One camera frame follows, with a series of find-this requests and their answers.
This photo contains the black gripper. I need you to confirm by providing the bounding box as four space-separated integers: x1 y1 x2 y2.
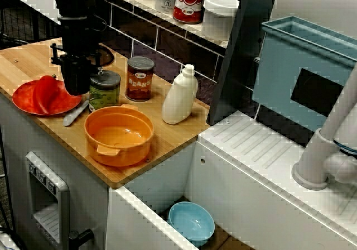
49 17 104 97

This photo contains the green peas can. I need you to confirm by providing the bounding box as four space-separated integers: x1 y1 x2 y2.
89 70 122 113

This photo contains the red toy pepper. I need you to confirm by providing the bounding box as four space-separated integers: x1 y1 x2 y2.
32 75 69 116

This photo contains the brown beans can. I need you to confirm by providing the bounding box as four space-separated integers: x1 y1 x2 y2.
124 56 155 102

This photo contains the brown glass lid yellow knob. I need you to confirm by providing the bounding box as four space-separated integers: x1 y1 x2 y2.
90 44 115 67

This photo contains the red round plate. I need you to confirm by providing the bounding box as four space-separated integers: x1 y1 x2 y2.
12 78 84 116

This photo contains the orange plastic pot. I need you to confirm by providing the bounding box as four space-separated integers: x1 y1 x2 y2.
84 103 155 167

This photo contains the white detergent bottle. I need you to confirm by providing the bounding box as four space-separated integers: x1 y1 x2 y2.
161 64 199 126

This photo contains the grey dispenser panel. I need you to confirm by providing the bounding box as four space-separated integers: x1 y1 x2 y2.
25 151 70 248

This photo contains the tomato print jar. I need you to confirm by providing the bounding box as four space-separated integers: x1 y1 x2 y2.
172 0 208 25

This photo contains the medium clear white-lidded container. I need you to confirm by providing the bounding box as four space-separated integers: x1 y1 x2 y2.
202 0 240 42

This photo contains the dark grey upright panel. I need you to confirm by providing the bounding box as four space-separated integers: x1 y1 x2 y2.
208 0 281 126

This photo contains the light blue bowl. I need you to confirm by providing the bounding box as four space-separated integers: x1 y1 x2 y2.
167 201 216 247

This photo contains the white toy sink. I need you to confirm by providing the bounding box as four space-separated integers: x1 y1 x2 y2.
107 110 357 250

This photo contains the blue dish rack bin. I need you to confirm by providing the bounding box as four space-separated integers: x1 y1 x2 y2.
252 16 357 133

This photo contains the grey toy faucet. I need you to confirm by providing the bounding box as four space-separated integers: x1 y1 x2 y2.
291 62 357 191

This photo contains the grey knife handle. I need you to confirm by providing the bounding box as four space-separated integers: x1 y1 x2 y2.
63 100 90 127

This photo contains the black bar handle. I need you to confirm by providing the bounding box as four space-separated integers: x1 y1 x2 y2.
68 228 95 250

